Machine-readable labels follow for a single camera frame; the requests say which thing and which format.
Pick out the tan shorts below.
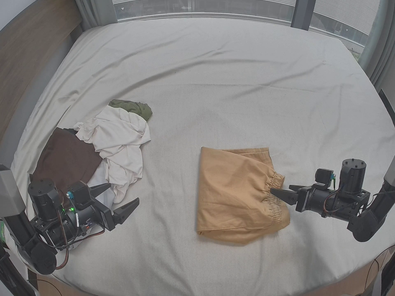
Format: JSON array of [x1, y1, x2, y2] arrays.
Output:
[[195, 147, 291, 245]]

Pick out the grey curtain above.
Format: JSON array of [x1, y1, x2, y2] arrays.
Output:
[[357, 0, 395, 89], [69, 0, 119, 31]]

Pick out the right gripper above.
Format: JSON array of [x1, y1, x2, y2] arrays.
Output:
[[270, 184, 340, 218]]

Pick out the dark brown garment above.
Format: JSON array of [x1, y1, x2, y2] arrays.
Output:
[[31, 128, 102, 193]]

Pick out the bed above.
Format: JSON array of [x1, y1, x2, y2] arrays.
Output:
[[0, 0, 395, 296]]

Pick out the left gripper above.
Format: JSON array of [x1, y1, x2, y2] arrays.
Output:
[[75, 182, 140, 234]]

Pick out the olive green garment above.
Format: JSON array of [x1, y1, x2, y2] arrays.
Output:
[[108, 99, 153, 123]]

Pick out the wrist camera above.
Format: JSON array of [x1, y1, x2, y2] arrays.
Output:
[[66, 181, 92, 211], [315, 168, 336, 191]]

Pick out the cream garment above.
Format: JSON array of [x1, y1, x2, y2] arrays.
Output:
[[74, 106, 152, 204]]

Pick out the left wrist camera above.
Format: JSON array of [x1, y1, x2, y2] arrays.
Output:
[[66, 181, 92, 211]]

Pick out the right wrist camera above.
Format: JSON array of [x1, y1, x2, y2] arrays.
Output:
[[315, 168, 336, 191]]

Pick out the pale grey garment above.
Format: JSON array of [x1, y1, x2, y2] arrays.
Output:
[[66, 165, 115, 251]]

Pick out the window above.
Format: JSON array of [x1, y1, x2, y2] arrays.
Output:
[[106, 0, 383, 52]]

